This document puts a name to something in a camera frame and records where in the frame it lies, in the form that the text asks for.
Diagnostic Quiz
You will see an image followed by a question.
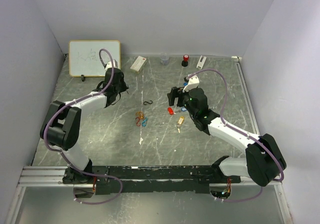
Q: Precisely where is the red key tag with key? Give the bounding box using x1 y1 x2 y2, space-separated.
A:
167 107 174 115

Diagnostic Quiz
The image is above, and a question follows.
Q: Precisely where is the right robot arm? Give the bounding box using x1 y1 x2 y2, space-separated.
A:
167 87 287 187

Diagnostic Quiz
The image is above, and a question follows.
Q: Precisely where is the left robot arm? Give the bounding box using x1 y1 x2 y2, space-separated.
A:
40 68 129 183

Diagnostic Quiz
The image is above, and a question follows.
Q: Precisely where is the yellow key tag with key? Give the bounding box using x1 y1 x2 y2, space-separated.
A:
176 116 185 133

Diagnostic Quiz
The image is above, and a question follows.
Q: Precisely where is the white red cardboard box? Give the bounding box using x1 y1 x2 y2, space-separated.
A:
130 56 146 74

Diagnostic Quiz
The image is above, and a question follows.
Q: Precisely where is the red black stamp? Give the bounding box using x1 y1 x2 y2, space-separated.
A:
181 55 189 67

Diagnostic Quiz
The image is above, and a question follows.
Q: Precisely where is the white rectangular device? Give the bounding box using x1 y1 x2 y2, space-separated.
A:
196 55 207 70

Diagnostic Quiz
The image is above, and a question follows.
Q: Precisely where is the clear plastic cup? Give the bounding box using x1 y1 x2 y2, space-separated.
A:
160 53 170 66

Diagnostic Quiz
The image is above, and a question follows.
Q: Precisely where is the orange carabiner clip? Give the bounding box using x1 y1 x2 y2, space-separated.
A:
135 111 145 119

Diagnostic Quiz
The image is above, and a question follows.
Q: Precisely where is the red carabiner clip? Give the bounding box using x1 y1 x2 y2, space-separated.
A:
135 117 141 126

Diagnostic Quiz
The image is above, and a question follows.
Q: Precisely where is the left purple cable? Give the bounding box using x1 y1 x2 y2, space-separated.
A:
42 48 124 205

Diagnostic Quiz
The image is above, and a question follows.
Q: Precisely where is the purple cable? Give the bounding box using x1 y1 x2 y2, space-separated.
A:
42 48 124 205
186 68 285 202

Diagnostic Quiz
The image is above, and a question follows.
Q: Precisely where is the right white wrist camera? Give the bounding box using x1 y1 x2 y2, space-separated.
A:
182 75 200 93

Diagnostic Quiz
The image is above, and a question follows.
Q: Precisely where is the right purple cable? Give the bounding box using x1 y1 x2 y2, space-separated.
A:
186 68 285 202

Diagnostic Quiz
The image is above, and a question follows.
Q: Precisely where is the white whiteboard wooden frame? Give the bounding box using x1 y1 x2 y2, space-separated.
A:
68 40 121 77

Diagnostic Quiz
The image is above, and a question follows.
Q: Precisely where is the right side aluminium rail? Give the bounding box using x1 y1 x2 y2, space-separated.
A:
231 56 260 134

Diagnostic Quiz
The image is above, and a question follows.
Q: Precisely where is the aluminium rail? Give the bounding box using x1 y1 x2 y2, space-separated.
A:
231 56 260 134
17 165 283 187

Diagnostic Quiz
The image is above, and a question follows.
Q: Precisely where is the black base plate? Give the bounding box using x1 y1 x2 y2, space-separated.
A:
62 165 242 196

